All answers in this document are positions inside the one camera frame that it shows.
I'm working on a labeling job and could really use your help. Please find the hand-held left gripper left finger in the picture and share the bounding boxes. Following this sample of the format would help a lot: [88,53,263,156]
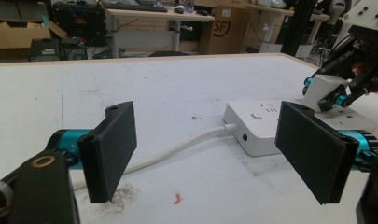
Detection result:
[47,100,138,205]

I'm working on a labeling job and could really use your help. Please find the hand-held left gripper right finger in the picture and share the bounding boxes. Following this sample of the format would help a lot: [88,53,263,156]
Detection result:
[274,100,378,205]

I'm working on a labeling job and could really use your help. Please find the white charger adapter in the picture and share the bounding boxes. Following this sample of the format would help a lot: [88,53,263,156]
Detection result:
[302,74,350,113]

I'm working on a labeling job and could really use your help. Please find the white power strip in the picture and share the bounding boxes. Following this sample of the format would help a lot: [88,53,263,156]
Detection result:
[221,99,378,158]

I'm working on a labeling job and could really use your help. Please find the black metal pillar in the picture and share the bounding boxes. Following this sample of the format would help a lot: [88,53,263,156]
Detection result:
[280,0,317,58]

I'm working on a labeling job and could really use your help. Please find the wooden desk with white legs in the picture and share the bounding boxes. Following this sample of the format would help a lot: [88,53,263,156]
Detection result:
[103,7,217,59]
[245,2,331,54]

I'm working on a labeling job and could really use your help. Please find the white table mat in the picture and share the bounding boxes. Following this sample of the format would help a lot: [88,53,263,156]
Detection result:
[0,54,378,224]

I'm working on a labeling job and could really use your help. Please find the black computer tower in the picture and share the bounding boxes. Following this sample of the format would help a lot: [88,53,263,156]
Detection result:
[28,37,61,63]
[59,36,89,62]

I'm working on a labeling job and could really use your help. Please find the black round stool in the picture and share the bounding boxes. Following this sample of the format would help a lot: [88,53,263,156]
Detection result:
[148,49,191,58]

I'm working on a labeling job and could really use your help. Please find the cardboard box with black logo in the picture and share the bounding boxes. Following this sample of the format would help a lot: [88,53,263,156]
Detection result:
[198,5,252,56]

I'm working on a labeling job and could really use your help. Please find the black equipment rack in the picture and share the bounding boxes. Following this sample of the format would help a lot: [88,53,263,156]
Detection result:
[51,1,109,49]

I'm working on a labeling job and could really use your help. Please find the black keyboard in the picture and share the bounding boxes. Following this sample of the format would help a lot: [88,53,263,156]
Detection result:
[102,2,169,14]

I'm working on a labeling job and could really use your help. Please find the plain cardboard box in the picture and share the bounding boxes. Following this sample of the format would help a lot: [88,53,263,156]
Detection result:
[0,20,68,61]

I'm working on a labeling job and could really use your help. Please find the white power strip cable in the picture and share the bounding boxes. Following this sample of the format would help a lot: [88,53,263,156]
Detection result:
[71,122,238,191]

